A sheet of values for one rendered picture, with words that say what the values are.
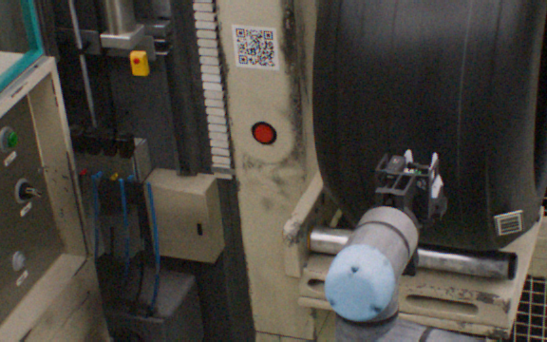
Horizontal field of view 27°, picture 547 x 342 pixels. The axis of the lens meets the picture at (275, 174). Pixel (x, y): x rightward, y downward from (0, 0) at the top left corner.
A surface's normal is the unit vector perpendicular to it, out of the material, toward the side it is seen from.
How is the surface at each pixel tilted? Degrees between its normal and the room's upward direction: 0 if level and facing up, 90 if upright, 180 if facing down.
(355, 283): 84
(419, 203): 84
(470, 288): 0
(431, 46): 61
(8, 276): 90
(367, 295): 83
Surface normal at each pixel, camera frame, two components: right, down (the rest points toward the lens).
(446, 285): -0.07, -0.84
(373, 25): -0.33, -0.01
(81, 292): 0.94, 0.12
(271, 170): -0.33, 0.52
